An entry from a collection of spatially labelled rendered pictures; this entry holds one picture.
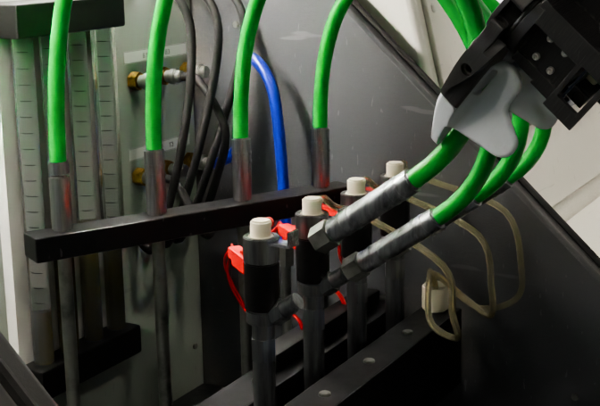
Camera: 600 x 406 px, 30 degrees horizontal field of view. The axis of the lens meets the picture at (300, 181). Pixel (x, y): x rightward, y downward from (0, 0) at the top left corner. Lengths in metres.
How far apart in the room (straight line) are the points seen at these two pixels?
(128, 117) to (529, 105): 0.52
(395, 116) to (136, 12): 0.28
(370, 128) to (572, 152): 0.46
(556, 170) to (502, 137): 0.75
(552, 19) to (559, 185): 0.82
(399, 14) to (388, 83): 0.08
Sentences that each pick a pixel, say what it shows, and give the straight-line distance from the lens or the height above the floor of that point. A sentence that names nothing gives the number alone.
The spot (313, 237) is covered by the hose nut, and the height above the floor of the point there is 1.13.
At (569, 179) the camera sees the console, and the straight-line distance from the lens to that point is 1.51.
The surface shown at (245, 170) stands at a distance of 1.04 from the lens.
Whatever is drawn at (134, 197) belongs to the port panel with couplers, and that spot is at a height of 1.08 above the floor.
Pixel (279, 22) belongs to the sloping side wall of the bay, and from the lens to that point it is 1.18.
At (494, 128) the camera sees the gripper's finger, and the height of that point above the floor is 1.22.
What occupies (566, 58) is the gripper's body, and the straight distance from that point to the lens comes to 0.68.
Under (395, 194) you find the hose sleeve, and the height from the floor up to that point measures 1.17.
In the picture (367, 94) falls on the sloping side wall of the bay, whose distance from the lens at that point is 1.14.
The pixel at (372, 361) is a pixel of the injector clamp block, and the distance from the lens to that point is 0.98.
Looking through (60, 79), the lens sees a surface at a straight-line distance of 0.95.
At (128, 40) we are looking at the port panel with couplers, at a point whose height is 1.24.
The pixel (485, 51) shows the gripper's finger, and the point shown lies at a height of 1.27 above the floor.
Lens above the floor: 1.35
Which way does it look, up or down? 13 degrees down
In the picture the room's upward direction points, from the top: 1 degrees counter-clockwise
